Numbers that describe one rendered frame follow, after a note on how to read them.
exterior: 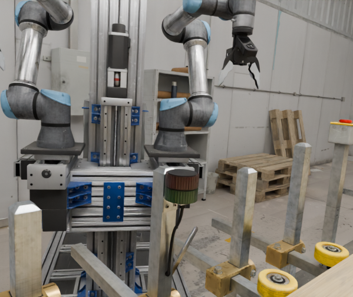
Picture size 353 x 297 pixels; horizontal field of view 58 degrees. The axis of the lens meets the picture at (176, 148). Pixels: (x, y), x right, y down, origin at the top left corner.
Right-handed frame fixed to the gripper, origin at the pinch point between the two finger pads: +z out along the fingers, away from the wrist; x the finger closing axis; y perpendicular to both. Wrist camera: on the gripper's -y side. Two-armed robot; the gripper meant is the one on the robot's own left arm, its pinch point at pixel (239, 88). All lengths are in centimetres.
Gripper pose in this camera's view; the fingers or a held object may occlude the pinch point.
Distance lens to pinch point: 115.7
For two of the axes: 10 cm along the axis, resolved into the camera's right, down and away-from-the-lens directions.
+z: -0.6, 9.9, 1.6
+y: -1.9, -1.7, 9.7
